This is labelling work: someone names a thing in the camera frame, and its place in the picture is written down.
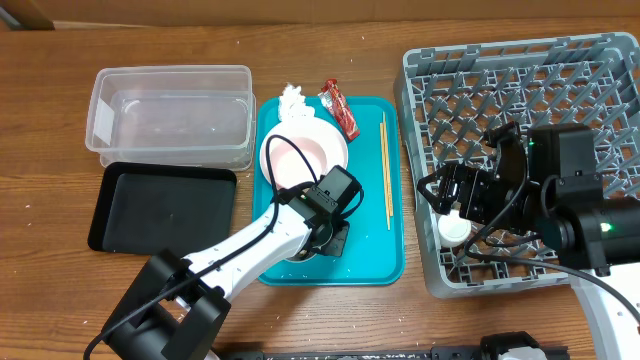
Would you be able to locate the white cup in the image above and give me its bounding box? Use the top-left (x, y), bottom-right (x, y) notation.
top-left (437, 210), bottom-right (472, 248)

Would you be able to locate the red snack wrapper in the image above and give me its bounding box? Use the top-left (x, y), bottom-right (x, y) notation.
top-left (318, 79), bottom-right (360, 142)

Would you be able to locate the white tissue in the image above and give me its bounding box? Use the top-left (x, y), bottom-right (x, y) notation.
top-left (278, 84), bottom-right (315, 122)

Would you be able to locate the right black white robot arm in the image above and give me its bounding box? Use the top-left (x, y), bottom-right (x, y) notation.
top-left (416, 160), bottom-right (639, 359)

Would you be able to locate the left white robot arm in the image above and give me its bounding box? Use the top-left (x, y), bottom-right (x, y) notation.
top-left (83, 165), bottom-right (364, 360)

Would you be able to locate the grey dishwasher rack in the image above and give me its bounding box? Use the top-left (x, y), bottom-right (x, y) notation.
top-left (394, 32), bottom-right (639, 298)

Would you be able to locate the teal plastic serving tray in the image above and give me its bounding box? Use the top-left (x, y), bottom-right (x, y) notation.
top-left (259, 96), bottom-right (405, 286)

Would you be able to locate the pink plate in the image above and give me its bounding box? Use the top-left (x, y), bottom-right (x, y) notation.
top-left (259, 118), bottom-right (349, 189)

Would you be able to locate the wooden chopstick left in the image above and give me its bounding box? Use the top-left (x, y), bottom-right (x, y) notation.
top-left (379, 121), bottom-right (391, 231)

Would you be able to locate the wooden chopstick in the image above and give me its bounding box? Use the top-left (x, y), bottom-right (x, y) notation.
top-left (381, 111), bottom-right (394, 218)
top-left (379, 121), bottom-right (391, 231)

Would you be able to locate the wooden chopstick right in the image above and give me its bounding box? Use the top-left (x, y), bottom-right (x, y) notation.
top-left (381, 111), bottom-right (394, 218)

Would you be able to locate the clear plastic bin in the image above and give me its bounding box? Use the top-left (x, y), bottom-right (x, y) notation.
top-left (85, 65), bottom-right (256, 171)

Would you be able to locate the black plastic tray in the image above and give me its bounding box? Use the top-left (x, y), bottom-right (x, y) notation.
top-left (87, 162), bottom-right (237, 257)

